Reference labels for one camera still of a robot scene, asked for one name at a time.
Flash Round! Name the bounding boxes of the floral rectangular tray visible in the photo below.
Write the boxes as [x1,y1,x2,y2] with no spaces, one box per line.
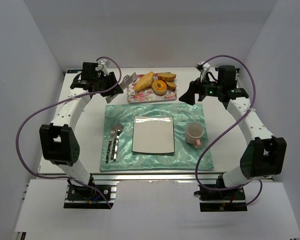
[126,74,177,104]

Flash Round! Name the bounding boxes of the long yellow bread loaf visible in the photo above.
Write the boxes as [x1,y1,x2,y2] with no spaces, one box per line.
[134,71,155,92]

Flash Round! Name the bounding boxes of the blue label sticker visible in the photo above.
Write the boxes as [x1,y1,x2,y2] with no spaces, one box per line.
[66,69,82,74]

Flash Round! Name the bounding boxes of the spoon with patterned handle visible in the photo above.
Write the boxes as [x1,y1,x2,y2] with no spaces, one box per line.
[111,121,124,162]

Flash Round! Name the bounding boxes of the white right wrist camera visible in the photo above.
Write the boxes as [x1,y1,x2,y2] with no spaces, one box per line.
[195,62,211,82]

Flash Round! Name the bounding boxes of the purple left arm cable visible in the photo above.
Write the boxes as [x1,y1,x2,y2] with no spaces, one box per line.
[15,56,122,208]

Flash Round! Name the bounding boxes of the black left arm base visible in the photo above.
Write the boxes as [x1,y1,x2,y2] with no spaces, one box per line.
[63,180,115,210]

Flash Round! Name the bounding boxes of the fork with patterned handle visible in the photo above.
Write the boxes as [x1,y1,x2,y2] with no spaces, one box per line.
[105,124,116,164]

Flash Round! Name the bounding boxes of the orange ring donut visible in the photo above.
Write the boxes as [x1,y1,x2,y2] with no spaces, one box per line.
[151,79,167,95]

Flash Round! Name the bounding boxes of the brown bread slice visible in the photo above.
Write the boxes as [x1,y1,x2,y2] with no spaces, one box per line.
[165,81,177,91]
[157,72,177,82]

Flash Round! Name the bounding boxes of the metal serving tongs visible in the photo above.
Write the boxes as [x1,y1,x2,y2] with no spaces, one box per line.
[105,72,138,104]

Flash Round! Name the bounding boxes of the upper brown bread slice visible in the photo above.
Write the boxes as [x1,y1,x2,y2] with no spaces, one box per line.
[157,72,177,82]

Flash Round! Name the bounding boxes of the aluminium frame rail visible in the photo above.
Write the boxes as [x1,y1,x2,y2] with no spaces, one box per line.
[22,172,276,201]

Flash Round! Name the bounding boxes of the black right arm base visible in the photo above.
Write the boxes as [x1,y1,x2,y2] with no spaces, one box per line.
[193,186,248,213]

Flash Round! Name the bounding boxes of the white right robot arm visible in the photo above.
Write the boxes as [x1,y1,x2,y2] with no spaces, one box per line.
[179,63,287,190]

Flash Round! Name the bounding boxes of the pink mug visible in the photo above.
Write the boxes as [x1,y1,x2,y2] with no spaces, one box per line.
[185,122,205,148]

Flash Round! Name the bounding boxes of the lower brown bread slice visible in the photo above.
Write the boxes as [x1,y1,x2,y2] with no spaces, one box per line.
[165,81,177,91]

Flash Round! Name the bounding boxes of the square white plate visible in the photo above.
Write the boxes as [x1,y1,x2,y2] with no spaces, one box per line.
[132,116,175,155]

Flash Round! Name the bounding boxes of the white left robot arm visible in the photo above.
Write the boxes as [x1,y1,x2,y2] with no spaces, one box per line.
[39,59,123,185]

